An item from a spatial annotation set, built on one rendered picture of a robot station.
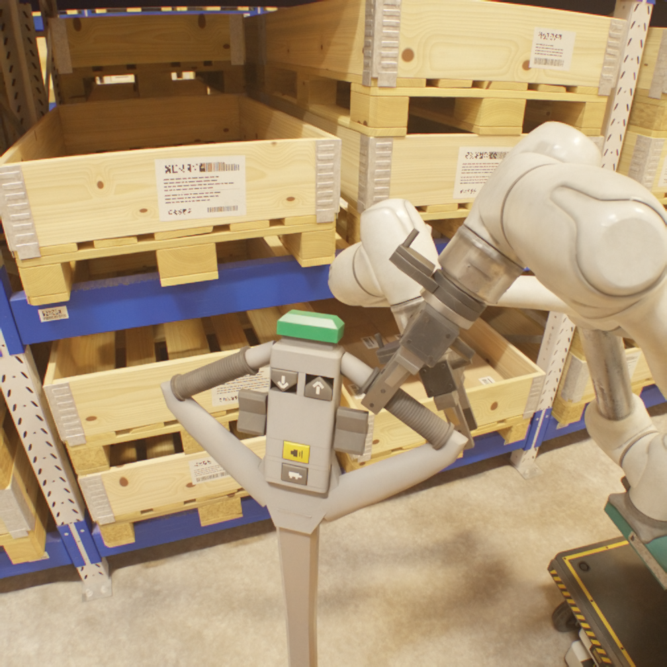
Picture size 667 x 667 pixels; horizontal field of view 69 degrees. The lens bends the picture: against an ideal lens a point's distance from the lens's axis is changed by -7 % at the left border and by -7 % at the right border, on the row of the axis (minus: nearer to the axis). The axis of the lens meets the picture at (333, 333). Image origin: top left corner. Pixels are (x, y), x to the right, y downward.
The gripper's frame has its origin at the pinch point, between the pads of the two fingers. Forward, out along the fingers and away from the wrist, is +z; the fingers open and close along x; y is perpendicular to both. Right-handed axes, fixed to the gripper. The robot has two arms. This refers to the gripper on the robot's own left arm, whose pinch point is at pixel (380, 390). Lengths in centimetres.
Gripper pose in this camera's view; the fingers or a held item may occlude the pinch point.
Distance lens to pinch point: 67.6
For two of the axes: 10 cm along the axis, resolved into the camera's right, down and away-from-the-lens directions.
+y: 8.0, 6.0, -0.5
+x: 2.3, -2.3, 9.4
